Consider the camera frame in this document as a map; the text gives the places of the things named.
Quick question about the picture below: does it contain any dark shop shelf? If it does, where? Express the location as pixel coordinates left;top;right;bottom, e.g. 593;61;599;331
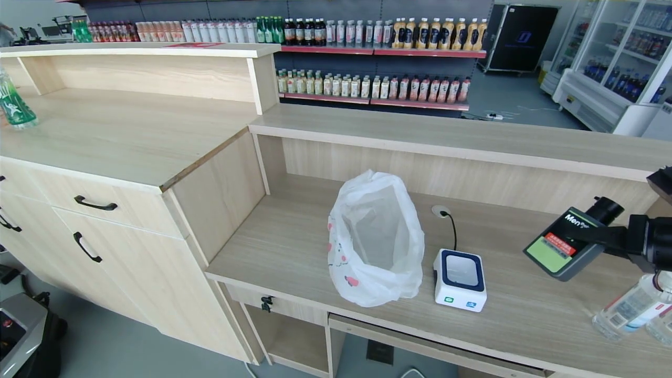
79;0;494;119

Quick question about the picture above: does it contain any clear plastic water bottle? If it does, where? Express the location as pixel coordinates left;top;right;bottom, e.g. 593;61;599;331
592;272;672;342
645;307;672;348

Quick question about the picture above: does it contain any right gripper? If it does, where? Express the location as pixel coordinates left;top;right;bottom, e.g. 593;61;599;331
566;214;672;272

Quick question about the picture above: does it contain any light wooden counter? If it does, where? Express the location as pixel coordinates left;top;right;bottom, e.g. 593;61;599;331
0;42;672;378

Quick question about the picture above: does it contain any wide wooden drawer black handle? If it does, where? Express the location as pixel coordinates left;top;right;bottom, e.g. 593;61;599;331
25;167;185;239

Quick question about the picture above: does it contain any white glass door fridge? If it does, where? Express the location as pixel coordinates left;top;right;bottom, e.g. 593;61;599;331
555;0;672;138
540;0;600;96

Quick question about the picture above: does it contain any white plastic shopping bag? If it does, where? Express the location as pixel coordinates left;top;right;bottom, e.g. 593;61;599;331
328;169;425;308

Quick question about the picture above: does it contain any black flight case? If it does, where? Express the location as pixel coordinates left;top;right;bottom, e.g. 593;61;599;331
482;4;559;73

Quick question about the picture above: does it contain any narrow wooden drawer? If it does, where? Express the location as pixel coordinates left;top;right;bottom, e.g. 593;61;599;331
0;157;50;204

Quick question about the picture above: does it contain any row of bottles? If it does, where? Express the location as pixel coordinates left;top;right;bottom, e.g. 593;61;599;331
71;16;489;51
277;69;471;104

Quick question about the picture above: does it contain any dark grey bottle green label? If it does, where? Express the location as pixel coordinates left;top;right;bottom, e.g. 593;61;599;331
523;196;625;282

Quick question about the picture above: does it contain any green drink bottle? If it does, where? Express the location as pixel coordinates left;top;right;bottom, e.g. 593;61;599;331
0;68;38;130

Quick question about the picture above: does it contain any black cable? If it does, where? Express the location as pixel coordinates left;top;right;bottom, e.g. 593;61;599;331
440;210;458;250

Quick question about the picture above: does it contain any dark floor socket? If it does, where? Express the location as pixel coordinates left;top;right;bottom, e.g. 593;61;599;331
365;340;395;366

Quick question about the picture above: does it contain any large wooden cabinet door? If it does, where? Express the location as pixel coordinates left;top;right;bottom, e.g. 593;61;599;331
52;207;253;364

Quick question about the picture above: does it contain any small wooden drawer with lock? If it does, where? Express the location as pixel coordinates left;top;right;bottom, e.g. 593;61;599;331
225;282;329;327

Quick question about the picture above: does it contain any white barcode scanner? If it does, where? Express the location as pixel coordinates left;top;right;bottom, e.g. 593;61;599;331
433;248;487;313

